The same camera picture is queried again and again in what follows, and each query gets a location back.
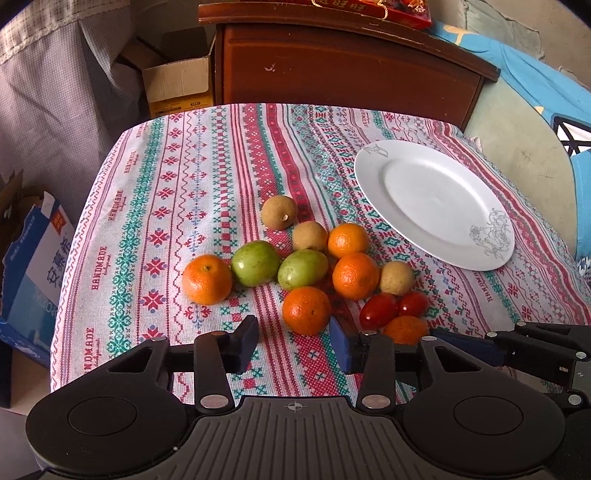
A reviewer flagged mandarin orange hidden front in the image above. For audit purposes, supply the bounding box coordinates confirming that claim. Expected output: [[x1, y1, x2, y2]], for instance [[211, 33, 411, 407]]
[[383, 316, 430, 345]]

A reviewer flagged red cherry tomato large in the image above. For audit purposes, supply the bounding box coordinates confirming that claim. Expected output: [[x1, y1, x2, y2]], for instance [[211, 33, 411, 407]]
[[360, 292, 400, 331]]

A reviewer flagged red cherry tomato small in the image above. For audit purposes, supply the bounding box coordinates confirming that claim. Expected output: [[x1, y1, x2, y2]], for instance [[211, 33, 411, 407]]
[[399, 291, 430, 318]]

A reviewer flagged brown longan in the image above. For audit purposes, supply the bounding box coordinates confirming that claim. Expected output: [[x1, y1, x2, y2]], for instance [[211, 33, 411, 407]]
[[260, 195, 297, 230], [293, 221, 328, 251], [380, 261, 415, 296]]

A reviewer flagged green fruit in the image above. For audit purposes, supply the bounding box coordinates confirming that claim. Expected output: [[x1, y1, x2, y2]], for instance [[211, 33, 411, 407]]
[[277, 249, 329, 291], [230, 240, 281, 287]]

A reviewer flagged mandarin orange top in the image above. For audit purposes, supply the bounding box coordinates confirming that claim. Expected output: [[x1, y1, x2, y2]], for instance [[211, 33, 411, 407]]
[[328, 223, 370, 259]]

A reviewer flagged patterned striped tablecloth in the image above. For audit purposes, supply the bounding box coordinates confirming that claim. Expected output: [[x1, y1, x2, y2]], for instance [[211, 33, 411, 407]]
[[49, 102, 591, 407]]

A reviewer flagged white floral plate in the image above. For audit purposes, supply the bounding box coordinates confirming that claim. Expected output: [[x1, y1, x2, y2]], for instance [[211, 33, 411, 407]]
[[353, 140, 515, 271]]

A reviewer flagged black metal rack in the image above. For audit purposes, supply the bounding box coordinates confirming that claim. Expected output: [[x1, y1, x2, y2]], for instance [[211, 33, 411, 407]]
[[552, 115, 591, 157]]

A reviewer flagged blue white carton box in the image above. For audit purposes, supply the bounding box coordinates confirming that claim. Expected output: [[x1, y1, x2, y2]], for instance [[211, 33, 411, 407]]
[[1, 192, 74, 367]]

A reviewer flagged open cardboard box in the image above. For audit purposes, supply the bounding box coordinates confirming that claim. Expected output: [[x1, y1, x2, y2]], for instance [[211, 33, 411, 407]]
[[120, 27, 214, 118]]

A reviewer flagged checkered grey curtain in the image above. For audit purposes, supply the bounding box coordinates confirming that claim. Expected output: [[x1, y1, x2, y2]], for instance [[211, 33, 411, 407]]
[[1, 1, 140, 220]]

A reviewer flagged dark wooden cabinet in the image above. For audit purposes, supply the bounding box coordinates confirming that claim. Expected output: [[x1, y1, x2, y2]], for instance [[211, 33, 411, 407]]
[[197, 1, 500, 129]]

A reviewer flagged red snack gift box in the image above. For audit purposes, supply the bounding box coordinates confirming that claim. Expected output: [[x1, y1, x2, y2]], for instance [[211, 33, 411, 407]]
[[300, 0, 433, 30]]

